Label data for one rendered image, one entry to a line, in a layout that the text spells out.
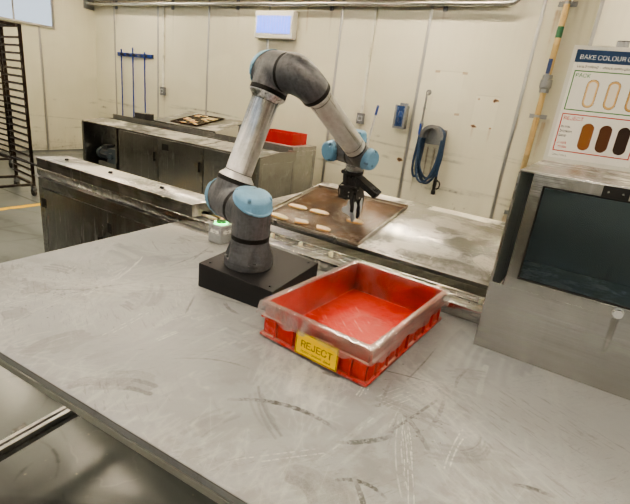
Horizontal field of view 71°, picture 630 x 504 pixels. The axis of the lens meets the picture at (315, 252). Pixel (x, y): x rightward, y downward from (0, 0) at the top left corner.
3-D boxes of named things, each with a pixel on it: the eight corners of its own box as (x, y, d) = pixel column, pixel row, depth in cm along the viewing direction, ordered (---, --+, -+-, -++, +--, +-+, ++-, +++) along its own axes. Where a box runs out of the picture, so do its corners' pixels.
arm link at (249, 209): (244, 243, 127) (247, 198, 122) (220, 227, 136) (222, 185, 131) (278, 237, 135) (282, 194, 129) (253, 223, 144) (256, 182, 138)
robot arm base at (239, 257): (257, 278, 130) (259, 247, 126) (214, 264, 135) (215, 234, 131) (280, 261, 143) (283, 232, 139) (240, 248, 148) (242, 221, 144)
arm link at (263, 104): (218, 221, 133) (284, 43, 125) (195, 206, 143) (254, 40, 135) (249, 229, 142) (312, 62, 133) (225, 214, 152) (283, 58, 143)
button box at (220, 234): (206, 248, 179) (206, 222, 175) (219, 244, 186) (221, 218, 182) (220, 253, 175) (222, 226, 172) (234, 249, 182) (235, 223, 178)
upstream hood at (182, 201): (36, 169, 251) (35, 154, 248) (68, 167, 266) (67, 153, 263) (191, 221, 191) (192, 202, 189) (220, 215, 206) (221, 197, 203)
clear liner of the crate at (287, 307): (253, 333, 112) (256, 299, 109) (351, 284, 151) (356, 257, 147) (367, 392, 95) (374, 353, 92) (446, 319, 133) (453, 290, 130)
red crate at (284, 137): (255, 139, 531) (256, 128, 527) (272, 138, 561) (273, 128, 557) (291, 145, 510) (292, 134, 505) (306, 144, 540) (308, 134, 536)
